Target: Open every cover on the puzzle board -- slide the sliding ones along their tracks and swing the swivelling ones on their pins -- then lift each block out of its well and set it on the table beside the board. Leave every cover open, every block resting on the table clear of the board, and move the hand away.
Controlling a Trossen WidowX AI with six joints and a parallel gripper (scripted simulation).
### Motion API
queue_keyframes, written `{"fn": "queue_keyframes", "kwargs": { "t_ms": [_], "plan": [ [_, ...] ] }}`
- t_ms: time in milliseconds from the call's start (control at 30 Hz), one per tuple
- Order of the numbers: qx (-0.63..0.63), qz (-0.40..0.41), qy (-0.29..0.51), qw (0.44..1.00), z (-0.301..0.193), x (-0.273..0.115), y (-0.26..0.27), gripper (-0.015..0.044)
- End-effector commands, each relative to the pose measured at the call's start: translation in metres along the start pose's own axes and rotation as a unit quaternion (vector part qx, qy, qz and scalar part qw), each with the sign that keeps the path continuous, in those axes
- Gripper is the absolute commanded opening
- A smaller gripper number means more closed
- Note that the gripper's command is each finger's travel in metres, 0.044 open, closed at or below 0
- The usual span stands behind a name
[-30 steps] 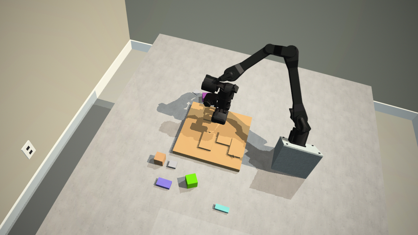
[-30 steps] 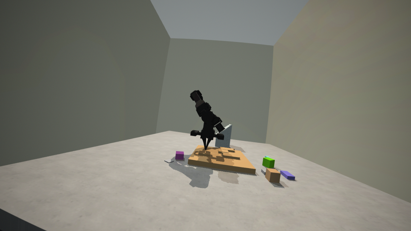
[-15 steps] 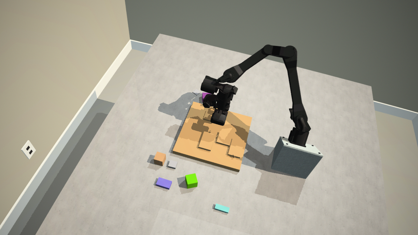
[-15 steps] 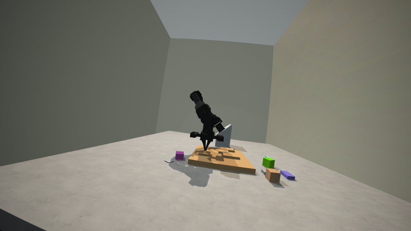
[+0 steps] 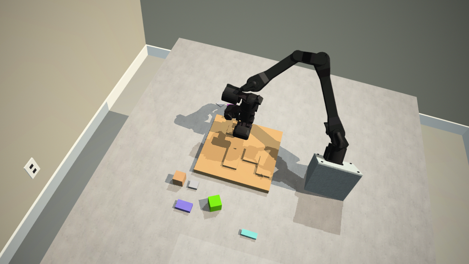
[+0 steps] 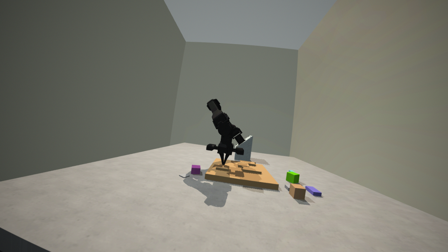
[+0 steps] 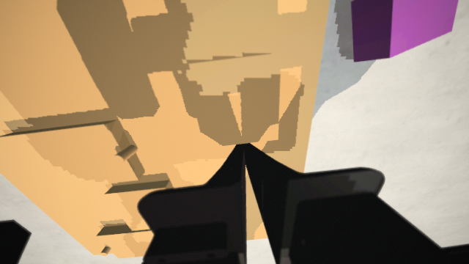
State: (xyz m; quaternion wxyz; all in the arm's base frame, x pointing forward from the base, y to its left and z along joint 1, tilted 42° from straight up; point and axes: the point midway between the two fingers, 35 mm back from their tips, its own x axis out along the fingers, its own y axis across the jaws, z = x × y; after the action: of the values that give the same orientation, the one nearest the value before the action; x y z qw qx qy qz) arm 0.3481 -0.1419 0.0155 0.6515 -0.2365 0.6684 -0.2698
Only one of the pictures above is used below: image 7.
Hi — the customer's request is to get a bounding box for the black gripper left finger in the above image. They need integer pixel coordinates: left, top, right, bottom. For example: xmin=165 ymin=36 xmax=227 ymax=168
xmin=137 ymin=144 xmax=247 ymax=264

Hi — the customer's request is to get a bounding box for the orange puzzle board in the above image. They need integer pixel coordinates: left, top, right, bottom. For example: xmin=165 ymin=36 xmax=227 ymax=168
xmin=0 ymin=0 xmax=330 ymax=258

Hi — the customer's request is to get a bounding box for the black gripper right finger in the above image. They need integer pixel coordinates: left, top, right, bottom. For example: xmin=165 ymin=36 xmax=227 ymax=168
xmin=243 ymin=143 xmax=385 ymax=264

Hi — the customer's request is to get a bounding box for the purple block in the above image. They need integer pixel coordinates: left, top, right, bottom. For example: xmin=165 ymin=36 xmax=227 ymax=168
xmin=351 ymin=0 xmax=459 ymax=62

